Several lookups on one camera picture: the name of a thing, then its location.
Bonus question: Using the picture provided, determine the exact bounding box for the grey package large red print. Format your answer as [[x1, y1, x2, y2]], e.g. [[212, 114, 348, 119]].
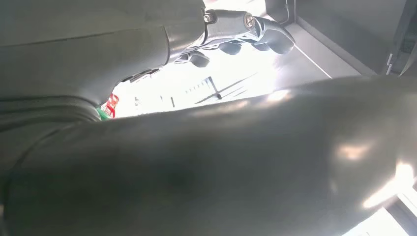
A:
[[101, 93, 120, 118]]

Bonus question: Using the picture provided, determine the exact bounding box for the dark grey panel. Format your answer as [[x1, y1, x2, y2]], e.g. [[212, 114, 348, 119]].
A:
[[265, 0, 417, 78]]

